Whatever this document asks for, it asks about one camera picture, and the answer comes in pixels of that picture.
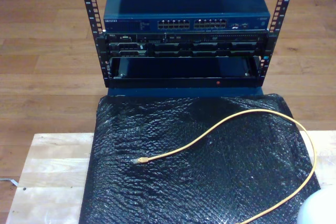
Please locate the black rack shelf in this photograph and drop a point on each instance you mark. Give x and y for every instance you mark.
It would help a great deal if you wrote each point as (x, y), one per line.
(183, 82)

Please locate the black rack server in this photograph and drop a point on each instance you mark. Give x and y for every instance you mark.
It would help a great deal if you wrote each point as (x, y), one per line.
(210, 48)

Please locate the black bubble mat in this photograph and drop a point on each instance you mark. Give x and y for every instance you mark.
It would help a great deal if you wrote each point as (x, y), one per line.
(183, 182)

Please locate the blue rack base plate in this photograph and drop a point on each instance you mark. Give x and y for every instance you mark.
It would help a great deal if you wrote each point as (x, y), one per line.
(183, 92)

